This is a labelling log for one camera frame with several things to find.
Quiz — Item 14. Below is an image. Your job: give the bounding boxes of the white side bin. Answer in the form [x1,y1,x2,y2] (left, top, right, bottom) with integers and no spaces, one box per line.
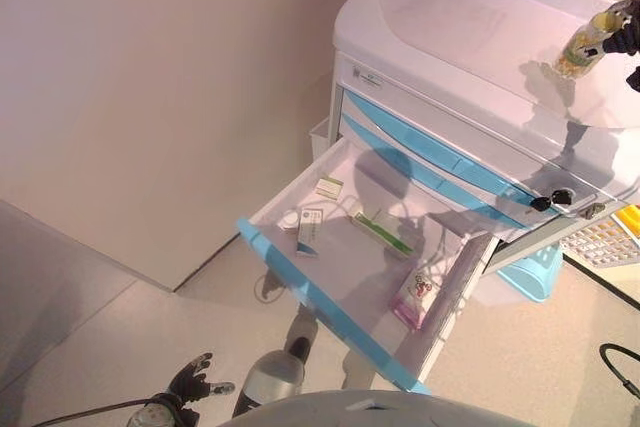
[308,116,332,164]

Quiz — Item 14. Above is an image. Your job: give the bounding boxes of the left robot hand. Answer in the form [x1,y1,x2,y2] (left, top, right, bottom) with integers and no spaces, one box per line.
[167,352,236,406]

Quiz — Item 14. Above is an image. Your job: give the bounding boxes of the white blue medical cart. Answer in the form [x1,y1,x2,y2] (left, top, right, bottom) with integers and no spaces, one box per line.
[333,0,640,278]

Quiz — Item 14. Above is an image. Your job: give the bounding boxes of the yellow card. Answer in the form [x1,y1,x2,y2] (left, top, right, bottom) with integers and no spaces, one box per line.
[610,204,640,238]

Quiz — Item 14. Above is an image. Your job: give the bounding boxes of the black cart key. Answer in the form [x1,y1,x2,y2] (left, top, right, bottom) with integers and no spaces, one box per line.
[529,186,576,213]

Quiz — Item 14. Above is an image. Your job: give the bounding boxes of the small white green medicine box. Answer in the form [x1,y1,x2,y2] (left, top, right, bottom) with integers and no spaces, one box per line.
[315,176,344,199]

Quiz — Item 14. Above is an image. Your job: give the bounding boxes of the cart drawer with blue front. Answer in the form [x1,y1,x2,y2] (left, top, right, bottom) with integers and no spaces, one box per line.
[234,136,501,396]

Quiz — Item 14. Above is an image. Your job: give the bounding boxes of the white grid patterned board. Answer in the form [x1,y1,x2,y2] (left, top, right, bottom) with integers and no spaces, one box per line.
[559,219,640,273]

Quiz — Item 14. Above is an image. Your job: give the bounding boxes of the long white green medicine box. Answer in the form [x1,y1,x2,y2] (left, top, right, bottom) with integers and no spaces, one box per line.
[352,209,416,261]

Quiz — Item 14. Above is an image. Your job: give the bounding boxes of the black cable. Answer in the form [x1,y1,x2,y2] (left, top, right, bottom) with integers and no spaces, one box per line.
[598,343,640,401]
[42,396,166,427]

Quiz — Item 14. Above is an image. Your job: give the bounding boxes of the robot grey torso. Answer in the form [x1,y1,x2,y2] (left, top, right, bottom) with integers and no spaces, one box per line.
[214,389,506,427]

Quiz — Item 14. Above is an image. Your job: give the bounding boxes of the black robot left foot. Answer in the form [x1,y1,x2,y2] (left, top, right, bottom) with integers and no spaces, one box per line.
[285,307,321,346]

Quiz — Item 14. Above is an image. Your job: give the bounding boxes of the turquoise plastic basket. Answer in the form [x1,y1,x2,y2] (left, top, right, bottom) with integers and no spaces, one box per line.
[497,244,565,306]

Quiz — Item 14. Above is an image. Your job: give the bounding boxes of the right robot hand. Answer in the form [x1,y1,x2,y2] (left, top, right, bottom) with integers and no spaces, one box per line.
[582,0,640,91]

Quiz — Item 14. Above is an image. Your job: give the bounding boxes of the white blue medicine box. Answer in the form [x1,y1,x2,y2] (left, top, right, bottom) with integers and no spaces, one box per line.
[294,206,326,259]

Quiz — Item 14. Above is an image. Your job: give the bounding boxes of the closed cart drawer blue handle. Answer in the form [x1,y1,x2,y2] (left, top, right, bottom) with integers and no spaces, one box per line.
[341,89,539,198]
[339,114,531,228]

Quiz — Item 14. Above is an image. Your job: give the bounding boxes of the pink medicine box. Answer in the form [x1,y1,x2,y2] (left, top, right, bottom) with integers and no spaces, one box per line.
[389,269,444,331]

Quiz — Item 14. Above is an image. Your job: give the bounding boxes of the clear bottle of yellow capsules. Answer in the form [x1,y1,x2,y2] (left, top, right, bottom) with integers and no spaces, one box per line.
[552,11,614,79]

